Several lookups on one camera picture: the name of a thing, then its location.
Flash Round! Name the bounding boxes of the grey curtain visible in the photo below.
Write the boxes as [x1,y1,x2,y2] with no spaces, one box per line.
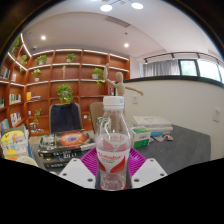
[143,59,181,78]

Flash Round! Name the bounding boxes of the galaxy cover book stack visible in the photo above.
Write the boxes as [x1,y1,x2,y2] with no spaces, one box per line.
[37,129,97,169]

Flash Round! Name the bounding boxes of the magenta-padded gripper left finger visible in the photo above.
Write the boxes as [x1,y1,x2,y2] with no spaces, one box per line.
[58,147,101,190]

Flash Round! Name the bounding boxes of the branched ceiling lamp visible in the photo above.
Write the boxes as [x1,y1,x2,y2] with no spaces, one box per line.
[99,0,144,13]

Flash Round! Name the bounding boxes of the white wall socket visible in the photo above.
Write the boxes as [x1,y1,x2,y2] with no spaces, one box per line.
[213,107,222,123]

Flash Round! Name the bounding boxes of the black track light rail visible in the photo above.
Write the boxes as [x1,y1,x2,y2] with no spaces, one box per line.
[143,51,221,64]

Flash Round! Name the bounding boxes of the green and white box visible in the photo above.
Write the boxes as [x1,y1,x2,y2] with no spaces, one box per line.
[131,126,152,149]

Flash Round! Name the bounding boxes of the wooden artist mannequin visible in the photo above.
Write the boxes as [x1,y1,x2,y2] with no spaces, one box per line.
[102,63,145,134]

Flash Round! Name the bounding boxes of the white book stack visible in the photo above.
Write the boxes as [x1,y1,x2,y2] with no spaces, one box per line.
[132,115,174,136]

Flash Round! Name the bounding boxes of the chair with dark jacket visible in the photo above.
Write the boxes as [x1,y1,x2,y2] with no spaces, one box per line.
[48,102,84,134]

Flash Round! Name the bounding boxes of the ceiling air vent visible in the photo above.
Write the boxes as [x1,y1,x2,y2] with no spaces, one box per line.
[105,15,132,28]

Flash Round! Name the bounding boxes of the clear plastic water bottle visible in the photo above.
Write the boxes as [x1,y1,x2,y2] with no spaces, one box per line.
[94,95,132,191]

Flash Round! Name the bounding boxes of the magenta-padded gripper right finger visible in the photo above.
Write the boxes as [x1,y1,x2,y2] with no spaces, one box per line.
[127,147,168,189]

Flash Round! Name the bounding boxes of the wooden bookshelf unit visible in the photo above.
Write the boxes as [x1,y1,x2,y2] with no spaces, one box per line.
[0,33,131,134]

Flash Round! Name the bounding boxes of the window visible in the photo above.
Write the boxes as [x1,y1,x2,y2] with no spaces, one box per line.
[179,59,224,83]

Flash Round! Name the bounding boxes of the tan upholstered chair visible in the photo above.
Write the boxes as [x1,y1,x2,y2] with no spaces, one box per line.
[88,101,105,134]

